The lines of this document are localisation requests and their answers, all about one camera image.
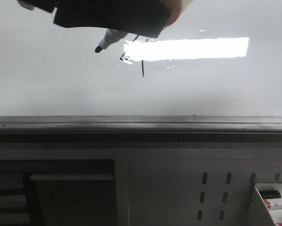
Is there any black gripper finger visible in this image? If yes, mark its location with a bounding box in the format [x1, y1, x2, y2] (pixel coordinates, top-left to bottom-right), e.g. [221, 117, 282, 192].
[54, 0, 170, 38]

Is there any red capped white marker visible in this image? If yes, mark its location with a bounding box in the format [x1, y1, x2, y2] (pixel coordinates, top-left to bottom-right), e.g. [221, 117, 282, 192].
[263, 198, 282, 210]

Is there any white black-tipped whiteboard marker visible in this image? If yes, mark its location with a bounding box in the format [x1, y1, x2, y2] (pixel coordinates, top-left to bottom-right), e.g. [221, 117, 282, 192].
[94, 0, 193, 54]

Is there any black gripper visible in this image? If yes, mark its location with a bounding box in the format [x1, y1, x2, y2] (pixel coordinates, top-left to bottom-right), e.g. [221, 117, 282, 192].
[17, 0, 59, 13]

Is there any black marker in tray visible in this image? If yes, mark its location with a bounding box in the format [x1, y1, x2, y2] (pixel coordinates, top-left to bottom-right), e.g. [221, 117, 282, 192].
[259, 190, 282, 199]

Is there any white whiteboard with metal frame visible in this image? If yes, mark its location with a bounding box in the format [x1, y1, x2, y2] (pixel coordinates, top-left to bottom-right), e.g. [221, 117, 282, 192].
[0, 0, 282, 143]

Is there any white marker tray bin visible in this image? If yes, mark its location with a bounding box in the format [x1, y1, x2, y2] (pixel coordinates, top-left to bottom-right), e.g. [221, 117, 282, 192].
[248, 183, 282, 226]

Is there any dark framed panel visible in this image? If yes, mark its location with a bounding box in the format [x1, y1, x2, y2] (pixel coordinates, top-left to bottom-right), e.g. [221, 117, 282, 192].
[22, 159, 118, 226]

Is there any white pegboard panel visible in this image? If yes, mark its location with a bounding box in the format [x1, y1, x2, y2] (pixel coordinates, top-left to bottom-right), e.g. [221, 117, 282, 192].
[115, 148, 282, 226]

